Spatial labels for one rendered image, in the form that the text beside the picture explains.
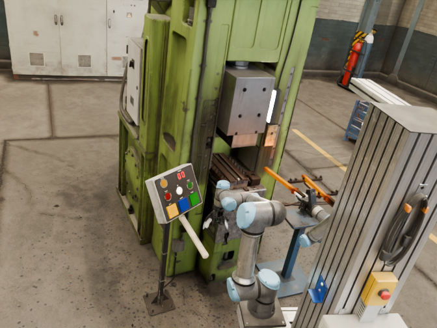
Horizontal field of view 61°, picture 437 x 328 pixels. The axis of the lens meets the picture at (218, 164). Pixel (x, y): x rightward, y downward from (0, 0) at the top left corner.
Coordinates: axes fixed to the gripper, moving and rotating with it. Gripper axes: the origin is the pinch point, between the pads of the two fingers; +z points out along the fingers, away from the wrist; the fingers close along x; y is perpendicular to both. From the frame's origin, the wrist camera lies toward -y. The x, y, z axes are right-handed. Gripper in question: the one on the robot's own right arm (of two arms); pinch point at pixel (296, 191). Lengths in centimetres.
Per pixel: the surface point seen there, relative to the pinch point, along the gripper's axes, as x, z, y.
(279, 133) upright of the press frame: 22, 56, -17
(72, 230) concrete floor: -126, 143, 106
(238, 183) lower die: -17.9, 42.0, 15.3
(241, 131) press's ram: -24, 40, -28
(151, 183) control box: -91, 25, -6
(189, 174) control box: -63, 34, -4
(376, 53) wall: 737, 586, 24
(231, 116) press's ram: -34, 40, -39
